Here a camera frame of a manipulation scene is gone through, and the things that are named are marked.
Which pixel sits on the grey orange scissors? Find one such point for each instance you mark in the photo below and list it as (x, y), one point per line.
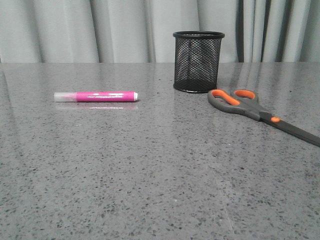
(246, 103)

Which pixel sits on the pink marker pen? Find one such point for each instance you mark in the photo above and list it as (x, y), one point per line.
(96, 96)

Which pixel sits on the grey curtain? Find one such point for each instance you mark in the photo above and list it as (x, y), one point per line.
(141, 31)

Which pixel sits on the black mesh pen holder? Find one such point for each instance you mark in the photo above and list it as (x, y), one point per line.
(197, 57)

